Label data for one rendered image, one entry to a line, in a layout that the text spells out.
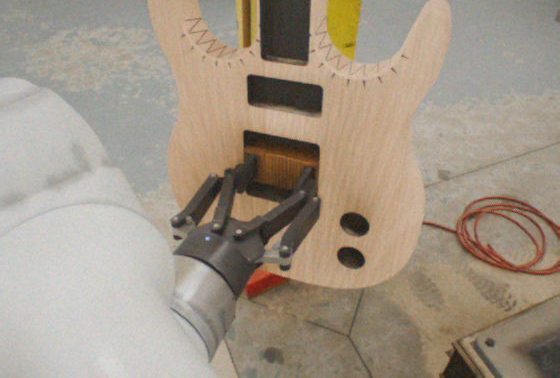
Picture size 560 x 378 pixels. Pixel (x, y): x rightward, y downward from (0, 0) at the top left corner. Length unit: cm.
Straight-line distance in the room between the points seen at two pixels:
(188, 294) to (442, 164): 222
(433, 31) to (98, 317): 39
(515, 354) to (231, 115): 124
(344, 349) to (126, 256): 164
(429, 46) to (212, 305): 31
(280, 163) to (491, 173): 205
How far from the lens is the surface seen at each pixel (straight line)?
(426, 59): 50
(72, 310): 21
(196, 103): 61
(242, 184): 59
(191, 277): 41
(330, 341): 185
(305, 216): 51
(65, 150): 25
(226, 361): 79
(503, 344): 165
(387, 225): 60
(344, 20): 140
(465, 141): 273
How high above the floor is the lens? 164
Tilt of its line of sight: 44 degrees down
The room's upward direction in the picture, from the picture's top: straight up
